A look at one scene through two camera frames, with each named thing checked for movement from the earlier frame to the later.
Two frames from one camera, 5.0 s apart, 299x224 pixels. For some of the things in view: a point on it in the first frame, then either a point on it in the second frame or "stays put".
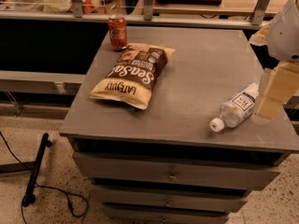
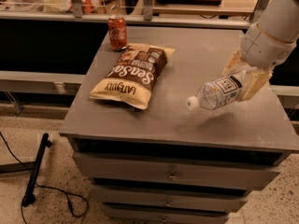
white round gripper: (284, 36) -> (263, 49)
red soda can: (118, 32) stays put
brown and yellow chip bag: (134, 75) stays put
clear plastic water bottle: (237, 109) -> (219, 92)
